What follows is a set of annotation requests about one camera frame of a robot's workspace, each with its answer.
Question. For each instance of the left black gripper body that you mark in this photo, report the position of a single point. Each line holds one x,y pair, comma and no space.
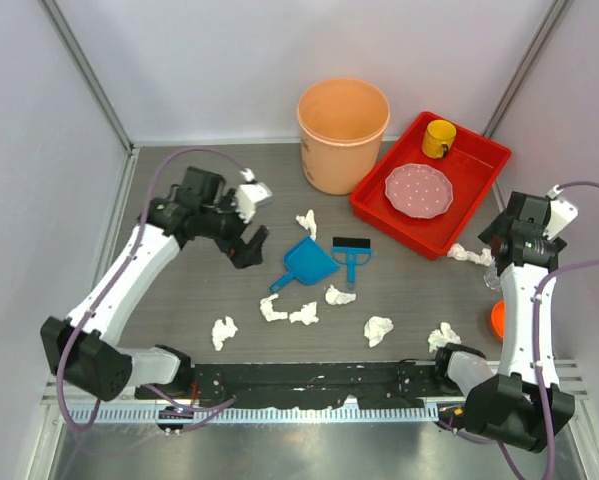
222,225

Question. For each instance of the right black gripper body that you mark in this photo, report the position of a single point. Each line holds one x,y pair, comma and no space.
490,234

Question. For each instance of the clear plastic cup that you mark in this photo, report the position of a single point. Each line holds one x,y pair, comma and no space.
491,277

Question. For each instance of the curved paper scrap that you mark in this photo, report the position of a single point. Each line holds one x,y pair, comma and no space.
268,311

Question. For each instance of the blue dustpan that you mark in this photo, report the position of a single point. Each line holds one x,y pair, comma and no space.
307,263

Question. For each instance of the orange plastic bowl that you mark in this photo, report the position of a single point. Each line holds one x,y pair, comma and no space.
497,319

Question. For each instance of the red plastic tray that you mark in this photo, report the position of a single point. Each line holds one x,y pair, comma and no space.
472,166

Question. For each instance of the blue hand brush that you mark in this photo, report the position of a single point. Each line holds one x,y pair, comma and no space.
352,252

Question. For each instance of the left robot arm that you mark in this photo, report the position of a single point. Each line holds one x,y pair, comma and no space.
82,348

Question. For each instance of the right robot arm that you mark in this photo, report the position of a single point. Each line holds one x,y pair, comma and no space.
520,403

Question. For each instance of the pink dotted plate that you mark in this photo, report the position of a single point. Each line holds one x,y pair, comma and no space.
419,191

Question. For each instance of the yellow mug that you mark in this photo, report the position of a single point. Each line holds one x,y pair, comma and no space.
438,139

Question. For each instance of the orange plastic bucket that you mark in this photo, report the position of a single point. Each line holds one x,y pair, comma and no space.
342,123

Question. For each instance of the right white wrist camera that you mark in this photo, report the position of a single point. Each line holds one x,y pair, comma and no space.
562,213

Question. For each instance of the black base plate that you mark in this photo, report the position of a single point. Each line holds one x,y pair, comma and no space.
310,386

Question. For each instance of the aluminium frame rail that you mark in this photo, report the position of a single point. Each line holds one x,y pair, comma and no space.
126,408

